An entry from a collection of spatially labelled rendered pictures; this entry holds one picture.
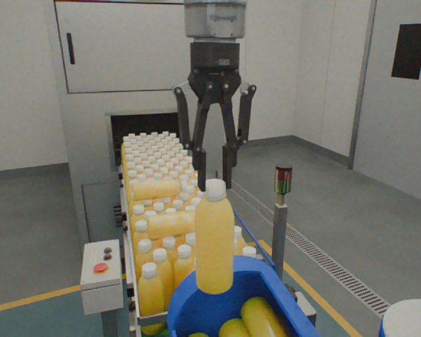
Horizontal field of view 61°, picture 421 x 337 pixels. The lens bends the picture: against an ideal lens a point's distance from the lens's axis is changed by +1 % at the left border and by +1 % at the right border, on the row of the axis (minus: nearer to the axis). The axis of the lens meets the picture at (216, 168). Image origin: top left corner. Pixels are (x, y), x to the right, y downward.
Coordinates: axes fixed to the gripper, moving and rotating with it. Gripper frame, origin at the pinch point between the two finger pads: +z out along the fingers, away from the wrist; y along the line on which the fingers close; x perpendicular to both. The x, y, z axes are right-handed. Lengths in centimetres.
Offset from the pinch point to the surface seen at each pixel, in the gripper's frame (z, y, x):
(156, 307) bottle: 49, -9, 27
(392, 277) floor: 146, 175, 125
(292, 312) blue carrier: 27.1, 13.2, -6.9
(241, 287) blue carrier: 34.1, 9.7, 10.4
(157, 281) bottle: 42, -8, 28
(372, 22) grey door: -42, 283, 327
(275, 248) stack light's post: 56, 41, 55
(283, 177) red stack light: 25, 41, 53
